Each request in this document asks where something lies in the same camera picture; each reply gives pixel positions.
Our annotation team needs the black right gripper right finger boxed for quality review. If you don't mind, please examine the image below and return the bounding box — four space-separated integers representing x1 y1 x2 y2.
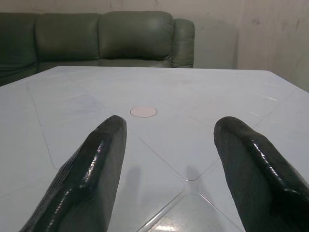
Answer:
214 116 309 232

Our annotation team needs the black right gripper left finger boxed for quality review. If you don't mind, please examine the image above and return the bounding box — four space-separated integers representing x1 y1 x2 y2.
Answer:
19 115 127 232

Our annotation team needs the white round table cap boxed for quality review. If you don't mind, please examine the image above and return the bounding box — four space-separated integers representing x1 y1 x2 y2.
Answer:
129 105 158 118

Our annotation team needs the green leather sofa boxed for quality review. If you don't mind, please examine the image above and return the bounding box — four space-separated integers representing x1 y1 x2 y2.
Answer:
0 11 196 87

